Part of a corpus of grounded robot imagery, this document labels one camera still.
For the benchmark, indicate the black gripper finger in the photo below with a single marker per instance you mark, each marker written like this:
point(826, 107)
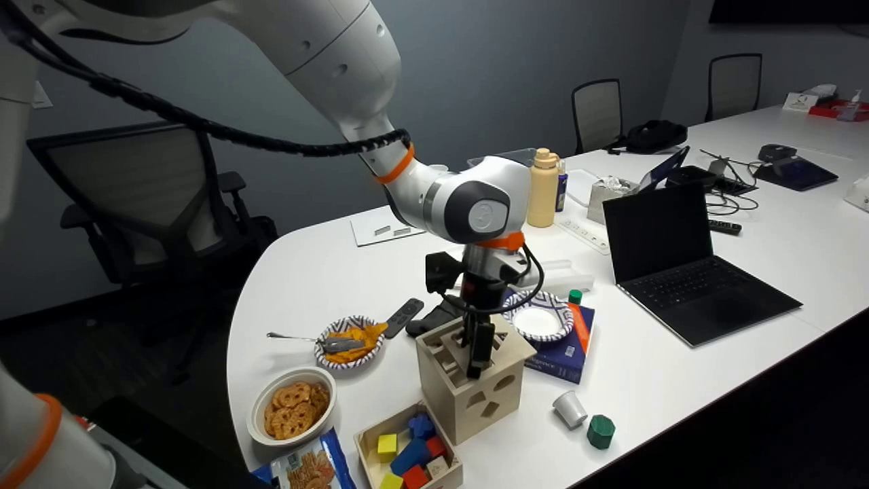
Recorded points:
point(478, 342)

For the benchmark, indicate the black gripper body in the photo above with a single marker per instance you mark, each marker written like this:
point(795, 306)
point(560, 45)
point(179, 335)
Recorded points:
point(484, 278)

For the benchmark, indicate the wooden sliding sorter lid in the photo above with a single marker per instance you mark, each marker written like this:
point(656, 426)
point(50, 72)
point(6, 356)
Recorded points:
point(458, 361)

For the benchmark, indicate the wooden shape sorter box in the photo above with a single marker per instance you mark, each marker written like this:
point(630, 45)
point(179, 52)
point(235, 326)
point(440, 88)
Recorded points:
point(460, 403)

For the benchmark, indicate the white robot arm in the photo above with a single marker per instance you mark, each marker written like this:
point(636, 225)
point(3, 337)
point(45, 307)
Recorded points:
point(344, 61)

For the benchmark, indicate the black open laptop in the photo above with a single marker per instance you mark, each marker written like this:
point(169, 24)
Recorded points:
point(661, 253)

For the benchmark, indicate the black remote control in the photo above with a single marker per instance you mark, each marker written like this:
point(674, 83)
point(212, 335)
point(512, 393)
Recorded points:
point(432, 318)

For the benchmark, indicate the blue white patterned empty bowl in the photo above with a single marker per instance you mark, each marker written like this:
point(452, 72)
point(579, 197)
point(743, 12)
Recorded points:
point(542, 318)

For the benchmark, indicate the clear rectangular tray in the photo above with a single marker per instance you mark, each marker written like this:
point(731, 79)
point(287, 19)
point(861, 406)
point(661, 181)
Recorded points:
point(562, 274)

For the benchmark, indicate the dark blue book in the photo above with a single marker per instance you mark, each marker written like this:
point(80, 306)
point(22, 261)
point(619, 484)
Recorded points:
point(565, 356)

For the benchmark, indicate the patterned bowl with orange food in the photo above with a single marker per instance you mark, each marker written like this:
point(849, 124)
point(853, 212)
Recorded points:
point(353, 326)

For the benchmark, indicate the white sheet with pieces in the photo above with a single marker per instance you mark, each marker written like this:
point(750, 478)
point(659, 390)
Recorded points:
point(379, 225)

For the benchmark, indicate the tan plastic bottle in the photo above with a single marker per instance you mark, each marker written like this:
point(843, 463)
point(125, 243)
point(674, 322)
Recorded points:
point(545, 189)

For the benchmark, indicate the wooden tray of blocks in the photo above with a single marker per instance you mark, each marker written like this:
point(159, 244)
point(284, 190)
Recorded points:
point(409, 451)

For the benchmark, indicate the green cylinder cap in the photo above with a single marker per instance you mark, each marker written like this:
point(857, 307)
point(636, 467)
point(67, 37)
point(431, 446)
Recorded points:
point(600, 433)

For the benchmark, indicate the metal spoon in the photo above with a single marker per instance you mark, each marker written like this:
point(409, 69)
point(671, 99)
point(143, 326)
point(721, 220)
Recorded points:
point(307, 337)

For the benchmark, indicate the white bowl of pretzels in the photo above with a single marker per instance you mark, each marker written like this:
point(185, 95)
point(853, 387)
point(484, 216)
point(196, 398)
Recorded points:
point(291, 409)

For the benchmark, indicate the blue snack packet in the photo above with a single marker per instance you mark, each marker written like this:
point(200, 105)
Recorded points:
point(312, 465)

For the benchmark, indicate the far left office chair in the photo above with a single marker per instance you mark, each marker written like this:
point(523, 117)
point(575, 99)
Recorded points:
point(599, 114)

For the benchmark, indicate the black bag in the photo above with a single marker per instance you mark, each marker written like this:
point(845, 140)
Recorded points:
point(653, 137)

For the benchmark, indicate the black mouse pad with mouse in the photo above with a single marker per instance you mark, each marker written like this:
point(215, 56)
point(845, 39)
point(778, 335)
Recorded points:
point(784, 167)

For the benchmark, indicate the far right office chair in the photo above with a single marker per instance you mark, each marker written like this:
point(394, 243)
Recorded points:
point(735, 84)

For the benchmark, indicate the black office chair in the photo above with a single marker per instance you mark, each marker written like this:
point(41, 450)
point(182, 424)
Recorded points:
point(154, 202)

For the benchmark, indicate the black spatula handle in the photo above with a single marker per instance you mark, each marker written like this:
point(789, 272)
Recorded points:
point(403, 316)

